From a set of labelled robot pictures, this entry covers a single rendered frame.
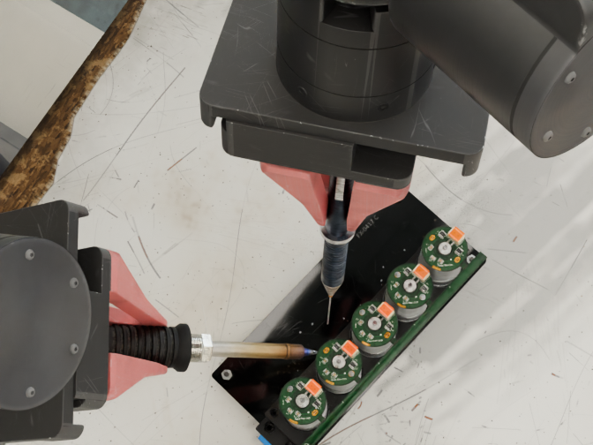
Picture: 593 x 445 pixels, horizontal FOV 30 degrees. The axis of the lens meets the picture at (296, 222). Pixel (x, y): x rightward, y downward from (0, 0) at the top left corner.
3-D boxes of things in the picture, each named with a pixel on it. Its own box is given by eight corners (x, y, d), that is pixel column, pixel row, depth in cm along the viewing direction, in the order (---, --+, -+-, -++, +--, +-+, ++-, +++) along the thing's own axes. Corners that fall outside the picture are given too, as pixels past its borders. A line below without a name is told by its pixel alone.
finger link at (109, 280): (210, 273, 55) (79, 237, 48) (211, 418, 54) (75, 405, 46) (108, 290, 59) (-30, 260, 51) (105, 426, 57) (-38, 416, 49)
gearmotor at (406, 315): (375, 304, 64) (378, 286, 59) (403, 274, 65) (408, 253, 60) (407, 332, 64) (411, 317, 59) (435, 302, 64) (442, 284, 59)
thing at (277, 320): (301, 463, 63) (300, 463, 62) (212, 377, 65) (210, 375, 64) (485, 264, 66) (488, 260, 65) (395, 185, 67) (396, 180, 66)
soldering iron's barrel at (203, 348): (296, 340, 60) (182, 335, 57) (308, 335, 58) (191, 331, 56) (296, 367, 59) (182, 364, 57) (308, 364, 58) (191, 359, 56)
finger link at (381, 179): (389, 294, 46) (415, 158, 39) (224, 260, 47) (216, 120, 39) (416, 168, 50) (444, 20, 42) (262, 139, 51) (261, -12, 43)
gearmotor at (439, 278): (408, 269, 65) (412, 249, 60) (436, 239, 65) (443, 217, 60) (439, 297, 64) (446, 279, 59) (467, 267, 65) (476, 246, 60)
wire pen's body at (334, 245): (352, 267, 53) (371, 120, 44) (345, 295, 52) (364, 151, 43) (319, 260, 53) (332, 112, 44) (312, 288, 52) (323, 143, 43)
